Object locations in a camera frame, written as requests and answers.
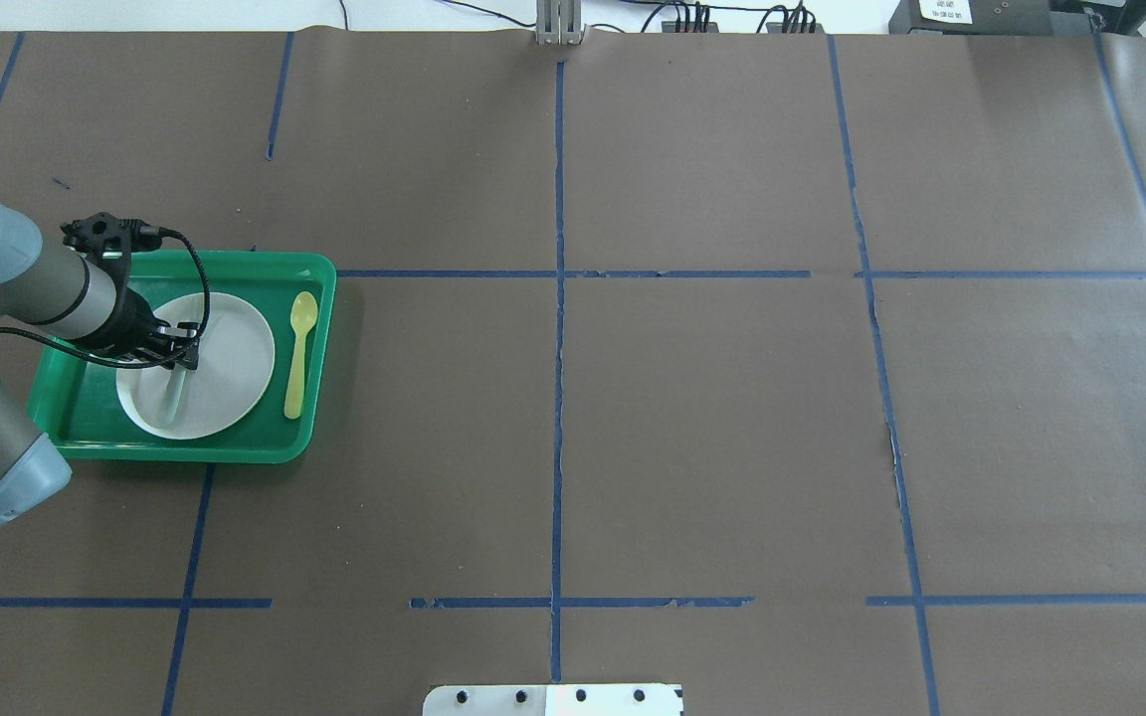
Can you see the yellow plastic spoon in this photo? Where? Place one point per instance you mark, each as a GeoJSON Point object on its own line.
{"type": "Point", "coordinates": [303, 316]}

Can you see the far orange black usb hub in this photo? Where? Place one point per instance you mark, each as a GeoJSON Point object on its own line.
{"type": "Point", "coordinates": [689, 19]}

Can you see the pale translucent plastic fork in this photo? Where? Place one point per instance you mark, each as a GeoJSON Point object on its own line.
{"type": "Point", "coordinates": [168, 407]}

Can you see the green plastic tray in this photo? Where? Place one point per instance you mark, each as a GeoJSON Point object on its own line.
{"type": "Point", "coordinates": [76, 403]}

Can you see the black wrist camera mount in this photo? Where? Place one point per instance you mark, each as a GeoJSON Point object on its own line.
{"type": "Point", "coordinates": [106, 236]}

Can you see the aluminium frame post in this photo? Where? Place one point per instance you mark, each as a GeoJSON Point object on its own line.
{"type": "Point", "coordinates": [559, 23]}

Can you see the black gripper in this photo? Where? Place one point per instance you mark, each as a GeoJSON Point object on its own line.
{"type": "Point", "coordinates": [134, 324]}

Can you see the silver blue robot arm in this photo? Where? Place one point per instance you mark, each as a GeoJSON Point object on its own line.
{"type": "Point", "coordinates": [73, 295]}

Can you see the white round plate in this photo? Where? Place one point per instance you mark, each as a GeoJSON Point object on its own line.
{"type": "Point", "coordinates": [236, 364]}

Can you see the orange black usb hub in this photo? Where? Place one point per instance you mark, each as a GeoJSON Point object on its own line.
{"type": "Point", "coordinates": [790, 20]}
{"type": "Point", "coordinates": [689, 19]}

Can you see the black desktop box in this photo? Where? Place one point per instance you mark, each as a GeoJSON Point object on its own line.
{"type": "Point", "coordinates": [971, 18]}

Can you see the near orange black usb hub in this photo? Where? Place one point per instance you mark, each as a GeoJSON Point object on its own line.
{"type": "Point", "coordinates": [790, 20]}

